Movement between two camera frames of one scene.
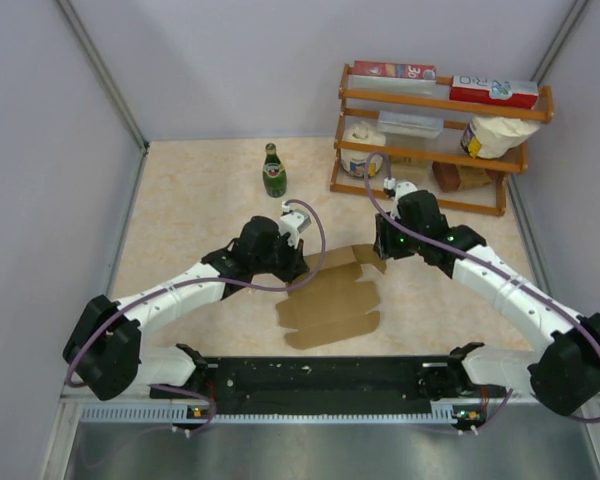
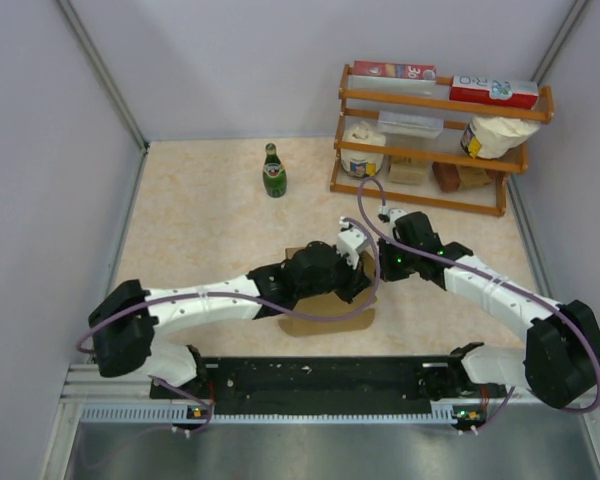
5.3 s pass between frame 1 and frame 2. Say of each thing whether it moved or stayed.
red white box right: stayed
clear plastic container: stayed
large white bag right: stayed
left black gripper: moved
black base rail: stayed
